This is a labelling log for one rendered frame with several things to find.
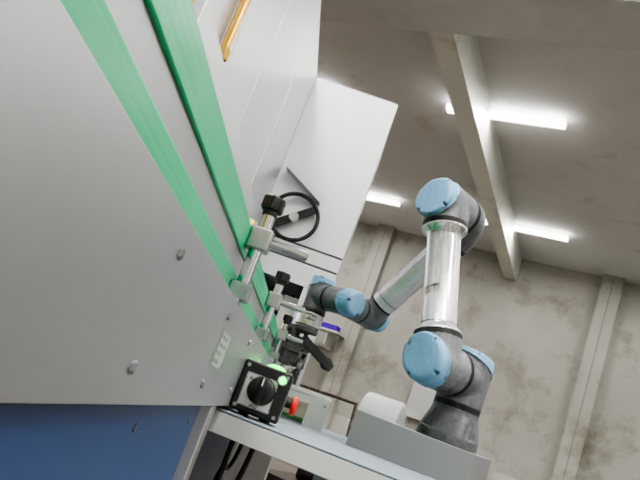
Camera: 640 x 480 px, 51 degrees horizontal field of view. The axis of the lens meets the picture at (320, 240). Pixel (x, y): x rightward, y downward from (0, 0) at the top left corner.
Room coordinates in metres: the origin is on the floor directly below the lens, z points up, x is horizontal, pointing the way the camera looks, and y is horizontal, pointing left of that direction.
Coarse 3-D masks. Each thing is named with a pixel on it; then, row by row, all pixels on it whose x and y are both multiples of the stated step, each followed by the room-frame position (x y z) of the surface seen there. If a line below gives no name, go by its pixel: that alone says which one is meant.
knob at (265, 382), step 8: (264, 376) 1.07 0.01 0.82; (256, 384) 1.06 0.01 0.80; (264, 384) 1.04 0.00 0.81; (272, 384) 1.06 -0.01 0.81; (248, 392) 1.06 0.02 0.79; (256, 392) 1.04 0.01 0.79; (264, 392) 1.06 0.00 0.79; (272, 392) 1.06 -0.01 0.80; (256, 400) 1.04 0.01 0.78; (264, 400) 1.06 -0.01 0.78
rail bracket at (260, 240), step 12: (264, 204) 0.76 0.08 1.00; (276, 204) 0.76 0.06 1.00; (264, 216) 0.76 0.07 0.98; (276, 216) 0.77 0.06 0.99; (252, 228) 0.76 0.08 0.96; (264, 228) 0.76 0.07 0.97; (252, 240) 0.76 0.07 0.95; (264, 240) 0.76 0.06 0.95; (252, 252) 0.76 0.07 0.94; (264, 252) 0.77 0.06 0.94; (288, 252) 0.76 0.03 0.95; (300, 252) 0.76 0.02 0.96; (252, 264) 0.76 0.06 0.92; (240, 276) 0.76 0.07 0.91; (252, 276) 0.77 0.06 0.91; (240, 288) 0.76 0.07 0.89; (240, 300) 0.77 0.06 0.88
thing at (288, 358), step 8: (288, 328) 1.92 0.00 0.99; (296, 328) 1.90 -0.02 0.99; (304, 328) 1.89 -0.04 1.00; (296, 336) 1.91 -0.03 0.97; (304, 336) 1.91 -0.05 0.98; (288, 344) 1.89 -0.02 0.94; (296, 344) 1.91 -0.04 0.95; (280, 352) 1.89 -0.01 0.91; (288, 352) 1.90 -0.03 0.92; (296, 352) 1.89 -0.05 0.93; (304, 352) 1.89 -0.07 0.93; (280, 360) 1.89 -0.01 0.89; (288, 360) 1.89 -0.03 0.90; (296, 360) 1.89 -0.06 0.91; (304, 360) 1.89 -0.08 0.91
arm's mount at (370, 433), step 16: (368, 416) 1.56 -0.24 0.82; (352, 432) 1.57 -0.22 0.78; (368, 432) 1.56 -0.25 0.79; (384, 432) 1.54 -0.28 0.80; (400, 432) 1.52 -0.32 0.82; (416, 432) 1.51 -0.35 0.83; (368, 448) 1.55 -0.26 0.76; (384, 448) 1.54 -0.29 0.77; (400, 448) 1.52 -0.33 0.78; (416, 448) 1.51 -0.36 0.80; (432, 448) 1.49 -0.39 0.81; (448, 448) 1.48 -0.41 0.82; (400, 464) 1.52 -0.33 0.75; (416, 464) 1.50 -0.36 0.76; (432, 464) 1.49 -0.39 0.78; (448, 464) 1.47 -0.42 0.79; (464, 464) 1.46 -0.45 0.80; (480, 464) 1.54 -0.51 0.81
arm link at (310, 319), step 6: (306, 312) 1.89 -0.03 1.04; (312, 312) 1.89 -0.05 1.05; (300, 318) 1.90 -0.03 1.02; (306, 318) 1.89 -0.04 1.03; (312, 318) 1.89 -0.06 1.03; (318, 318) 1.89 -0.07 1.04; (300, 324) 1.90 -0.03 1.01; (306, 324) 1.89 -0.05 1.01; (312, 324) 1.89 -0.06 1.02; (318, 324) 1.90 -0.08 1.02
